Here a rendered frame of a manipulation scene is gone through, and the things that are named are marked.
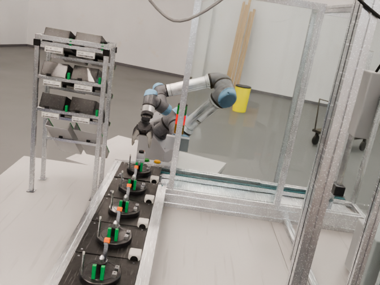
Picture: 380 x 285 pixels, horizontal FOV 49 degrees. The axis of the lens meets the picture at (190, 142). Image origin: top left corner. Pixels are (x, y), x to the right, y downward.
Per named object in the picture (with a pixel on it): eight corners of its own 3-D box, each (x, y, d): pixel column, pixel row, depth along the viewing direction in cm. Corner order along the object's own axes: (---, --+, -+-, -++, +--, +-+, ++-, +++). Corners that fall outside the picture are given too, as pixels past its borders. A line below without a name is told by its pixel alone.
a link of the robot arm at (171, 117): (173, 120, 290) (188, 109, 285) (176, 134, 282) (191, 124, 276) (161, 112, 282) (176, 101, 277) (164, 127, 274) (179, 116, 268)
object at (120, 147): (117, 138, 333) (118, 135, 333) (225, 166, 308) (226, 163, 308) (65, 162, 269) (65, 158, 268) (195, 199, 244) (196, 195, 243)
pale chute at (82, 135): (86, 154, 245) (88, 147, 247) (107, 158, 243) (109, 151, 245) (72, 129, 220) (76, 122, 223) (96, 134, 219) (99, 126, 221)
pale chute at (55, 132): (60, 150, 245) (63, 143, 247) (81, 154, 243) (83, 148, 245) (44, 125, 220) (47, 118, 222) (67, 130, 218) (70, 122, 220)
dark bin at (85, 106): (87, 122, 237) (91, 109, 238) (109, 126, 236) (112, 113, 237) (68, 110, 210) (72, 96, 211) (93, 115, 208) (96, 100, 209)
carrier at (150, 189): (112, 180, 223) (115, 158, 220) (157, 187, 224) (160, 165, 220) (103, 199, 200) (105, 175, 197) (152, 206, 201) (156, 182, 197)
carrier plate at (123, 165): (121, 164, 248) (121, 160, 247) (161, 170, 248) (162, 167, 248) (113, 179, 225) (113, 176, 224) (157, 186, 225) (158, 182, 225)
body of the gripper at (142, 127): (150, 137, 240) (153, 119, 245) (150, 131, 232) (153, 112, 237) (137, 135, 240) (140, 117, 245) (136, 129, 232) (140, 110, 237)
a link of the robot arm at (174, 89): (227, 63, 258) (150, 81, 257) (231, 75, 251) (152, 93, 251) (228, 77, 267) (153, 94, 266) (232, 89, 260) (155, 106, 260)
